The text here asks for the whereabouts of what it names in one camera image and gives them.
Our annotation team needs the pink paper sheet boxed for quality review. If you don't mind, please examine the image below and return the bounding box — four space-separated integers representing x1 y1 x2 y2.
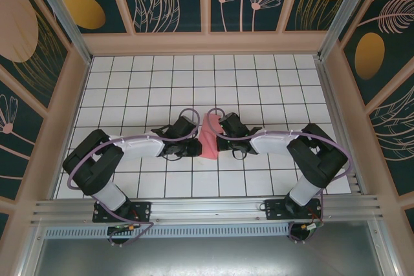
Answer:
197 111 224 161

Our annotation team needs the aluminium frame post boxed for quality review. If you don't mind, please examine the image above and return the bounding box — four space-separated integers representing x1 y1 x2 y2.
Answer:
316 0 391 61
25 0 94 65

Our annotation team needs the grey slotted cable duct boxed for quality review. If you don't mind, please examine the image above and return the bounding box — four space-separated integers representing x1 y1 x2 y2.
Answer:
43 222 292 239

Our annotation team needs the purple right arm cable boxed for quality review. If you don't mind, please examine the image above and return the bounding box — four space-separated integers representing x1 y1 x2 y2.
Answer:
206 106 353 245

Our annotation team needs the aluminium side rail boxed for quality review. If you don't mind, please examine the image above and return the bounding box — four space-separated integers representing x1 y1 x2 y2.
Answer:
315 58 369 196

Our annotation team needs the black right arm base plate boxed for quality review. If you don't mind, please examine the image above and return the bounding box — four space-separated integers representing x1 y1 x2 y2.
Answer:
264 197 325 222

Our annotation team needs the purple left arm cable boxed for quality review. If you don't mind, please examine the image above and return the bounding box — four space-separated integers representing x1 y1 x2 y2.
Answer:
66 107 201 248

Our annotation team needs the small circuit board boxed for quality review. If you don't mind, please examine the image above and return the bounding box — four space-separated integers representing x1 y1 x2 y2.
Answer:
107 223 140 235
300 220 324 235

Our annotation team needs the grey metal sheet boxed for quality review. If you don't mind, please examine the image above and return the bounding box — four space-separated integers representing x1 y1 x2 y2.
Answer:
19 236 400 276

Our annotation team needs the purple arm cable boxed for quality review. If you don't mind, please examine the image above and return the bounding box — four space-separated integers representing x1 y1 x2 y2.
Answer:
66 107 201 248
206 106 353 245

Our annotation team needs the aluminium mounting rail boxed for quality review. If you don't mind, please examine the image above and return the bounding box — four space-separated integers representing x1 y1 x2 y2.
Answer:
30 194 386 225

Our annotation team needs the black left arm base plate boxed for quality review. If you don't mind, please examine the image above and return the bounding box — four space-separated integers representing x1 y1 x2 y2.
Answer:
92 200 153 224

